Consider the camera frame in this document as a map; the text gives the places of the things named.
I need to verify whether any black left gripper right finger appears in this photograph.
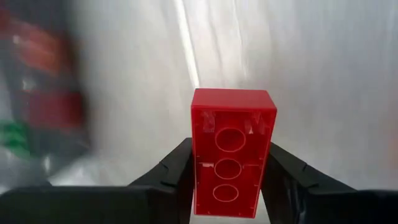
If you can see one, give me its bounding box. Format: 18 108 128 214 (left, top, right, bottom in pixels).
260 142 398 224

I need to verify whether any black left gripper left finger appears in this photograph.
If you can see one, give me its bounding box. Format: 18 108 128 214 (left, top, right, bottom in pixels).
0 138 195 224

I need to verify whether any red small block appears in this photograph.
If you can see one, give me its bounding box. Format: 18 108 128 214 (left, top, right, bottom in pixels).
190 87 278 219

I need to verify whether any green small block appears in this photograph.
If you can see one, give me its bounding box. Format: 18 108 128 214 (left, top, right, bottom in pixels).
0 119 31 159

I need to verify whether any grey plastic bin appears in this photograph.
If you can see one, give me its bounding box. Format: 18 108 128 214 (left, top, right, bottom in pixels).
0 0 93 189

